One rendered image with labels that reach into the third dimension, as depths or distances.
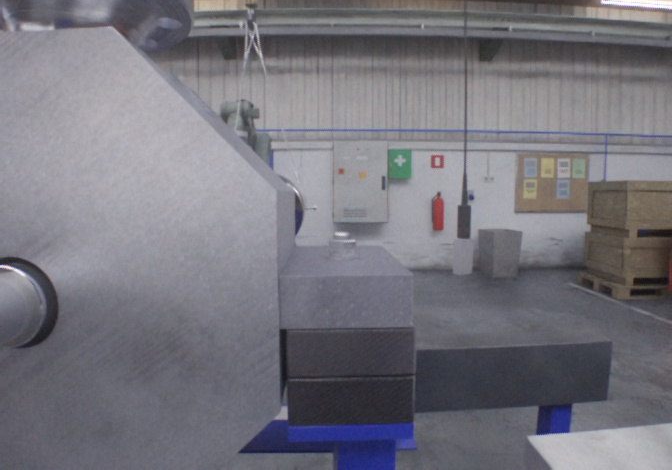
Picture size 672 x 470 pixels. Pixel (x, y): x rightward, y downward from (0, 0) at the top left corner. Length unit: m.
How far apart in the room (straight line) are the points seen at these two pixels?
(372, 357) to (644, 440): 0.41
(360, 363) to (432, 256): 5.52
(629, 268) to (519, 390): 4.34
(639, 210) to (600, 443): 4.66
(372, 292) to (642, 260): 4.99
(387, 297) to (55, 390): 0.32
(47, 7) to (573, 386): 1.05
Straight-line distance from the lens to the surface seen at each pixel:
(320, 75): 5.91
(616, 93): 7.42
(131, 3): 0.47
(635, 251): 5.18
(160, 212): 0.34
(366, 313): 0.34
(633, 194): 5.11
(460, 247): 1.30
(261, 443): 0.66
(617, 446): 0.62
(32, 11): 0.47
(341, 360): 0.35
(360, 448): 0.42
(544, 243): 6.54
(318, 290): 0.33
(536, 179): 6.39
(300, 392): 0.37
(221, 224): 0.32
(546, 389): 0.94
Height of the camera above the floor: 1.18
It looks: 4 degrees down
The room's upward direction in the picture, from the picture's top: straight up
